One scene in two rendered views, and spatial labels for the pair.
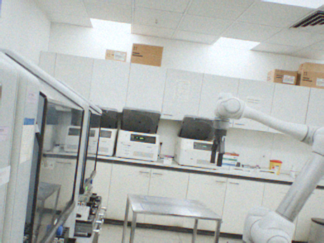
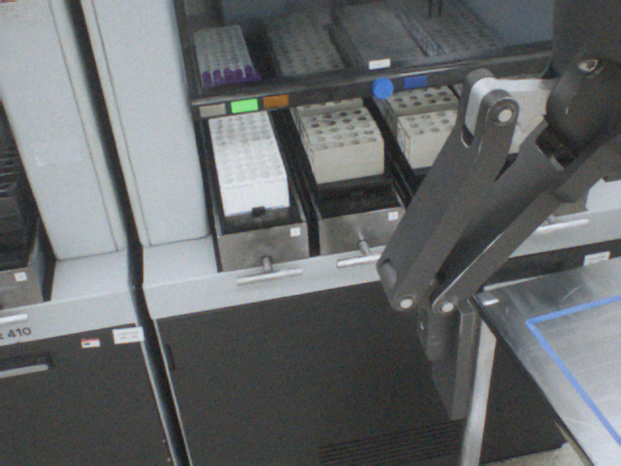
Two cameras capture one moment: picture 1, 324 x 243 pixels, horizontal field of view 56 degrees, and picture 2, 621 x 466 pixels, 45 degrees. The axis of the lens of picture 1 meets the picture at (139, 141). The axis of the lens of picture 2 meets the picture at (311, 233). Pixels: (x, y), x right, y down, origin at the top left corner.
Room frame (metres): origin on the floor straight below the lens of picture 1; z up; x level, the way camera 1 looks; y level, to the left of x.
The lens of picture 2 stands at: (1.63, -0.69, 1.48)
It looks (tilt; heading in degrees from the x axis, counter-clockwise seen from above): 38 degrees down; 84
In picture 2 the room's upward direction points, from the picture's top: 4 degrees counter-clockwise
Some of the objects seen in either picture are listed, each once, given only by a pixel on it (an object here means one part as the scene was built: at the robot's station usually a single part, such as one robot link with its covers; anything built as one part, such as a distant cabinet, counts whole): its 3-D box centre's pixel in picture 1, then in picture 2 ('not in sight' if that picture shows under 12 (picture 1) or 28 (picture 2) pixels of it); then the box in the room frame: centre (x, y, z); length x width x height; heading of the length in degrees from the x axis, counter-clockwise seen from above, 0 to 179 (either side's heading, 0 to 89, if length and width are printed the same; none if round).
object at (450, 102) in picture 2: not in sight; (423, 118); (1.95, 0.38, 0.85); 0.12 x 0.02 x 0.06; 2
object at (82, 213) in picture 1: (61, 211); (244, 150); (1.64, 0.38, 0.83); 0.30 x 0.10 x 0.06; 92
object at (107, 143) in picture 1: (97, 130); not in sight; (4.24, 0.61, 1.22); 0.62 x 0.56 x 0.64; 0
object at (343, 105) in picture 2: not in sight; (329, 118); (1.80, 0.42, 0.85); 0.12 x 0.02 x 0.06; 3
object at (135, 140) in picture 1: (138, 133); not in sight; (4.27, 0.02, 1.24); 0.62 x 0.56 x 0.69; 3
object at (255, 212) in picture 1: (259, 224); not in sight; (1.78, -0.77, 0.87); 0.18 x 0.16 x 0.22; 176
